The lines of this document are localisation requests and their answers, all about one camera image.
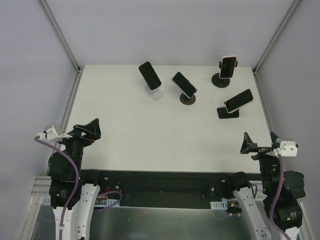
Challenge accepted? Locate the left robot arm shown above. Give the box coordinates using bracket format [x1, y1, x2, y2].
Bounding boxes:
[46, 118, 106, 240]

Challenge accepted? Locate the black square base stand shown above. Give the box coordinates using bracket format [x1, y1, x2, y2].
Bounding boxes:
[216, 101, 240, 120]

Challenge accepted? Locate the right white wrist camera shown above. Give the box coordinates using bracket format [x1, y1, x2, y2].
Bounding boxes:
[273, 140, 298, 157]

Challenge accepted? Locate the right aluminium frame post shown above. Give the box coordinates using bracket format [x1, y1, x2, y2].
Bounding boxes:
[252, 0, 303, 76]

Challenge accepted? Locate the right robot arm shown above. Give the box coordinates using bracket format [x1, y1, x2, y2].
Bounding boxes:
[215, 132, 306, 240]

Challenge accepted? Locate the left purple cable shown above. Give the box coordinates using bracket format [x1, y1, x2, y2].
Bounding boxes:
[34, 136, 123, 240]

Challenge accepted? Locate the pink phone upright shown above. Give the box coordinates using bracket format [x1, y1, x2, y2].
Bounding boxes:
[219, 55, 238, 79]

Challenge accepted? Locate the black round clamp stand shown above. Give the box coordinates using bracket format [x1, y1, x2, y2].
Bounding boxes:
[211, 71, 231, 88]

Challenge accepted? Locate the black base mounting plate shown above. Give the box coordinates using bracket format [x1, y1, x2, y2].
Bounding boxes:
[80, 169, 233, 209]

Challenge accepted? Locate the pink phone tilted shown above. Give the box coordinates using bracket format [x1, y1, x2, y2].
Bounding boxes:
[224, 89, 254, 113]

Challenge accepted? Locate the black phone white case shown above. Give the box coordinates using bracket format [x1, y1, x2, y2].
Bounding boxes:
[172, 71, 197, 99]

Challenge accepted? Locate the white phone stand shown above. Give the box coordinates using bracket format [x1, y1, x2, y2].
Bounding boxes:
[145, 86, 164, 101]

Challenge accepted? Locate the left white cable duct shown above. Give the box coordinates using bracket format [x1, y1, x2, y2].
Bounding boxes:
[41, 196, 120, 208]

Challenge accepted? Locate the round brown base stand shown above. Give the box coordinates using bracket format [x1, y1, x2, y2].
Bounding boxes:
[179, 93, 196, 106]

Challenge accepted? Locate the aluminium frame post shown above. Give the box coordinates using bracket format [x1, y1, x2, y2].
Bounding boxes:
[252, 0, 303, 76]
[37, 0, 81, 73]

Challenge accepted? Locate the aluminium rail front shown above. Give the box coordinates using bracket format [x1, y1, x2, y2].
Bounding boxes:
[31, 176, 52, 196]

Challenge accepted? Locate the right white cable duct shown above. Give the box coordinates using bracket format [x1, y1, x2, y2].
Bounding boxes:
[210, 200, 228, 211]

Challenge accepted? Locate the left aluminium frame post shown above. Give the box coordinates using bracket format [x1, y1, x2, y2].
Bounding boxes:
[37, 0, 81, 73]

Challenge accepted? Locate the left side aluminium rail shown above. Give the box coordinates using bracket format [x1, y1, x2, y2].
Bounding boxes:
[44, 71, 83, 176]

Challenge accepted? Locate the white cable duct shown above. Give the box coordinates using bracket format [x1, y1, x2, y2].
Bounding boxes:
[210, 200, 228, 211]
[41, 196, 120, 208]

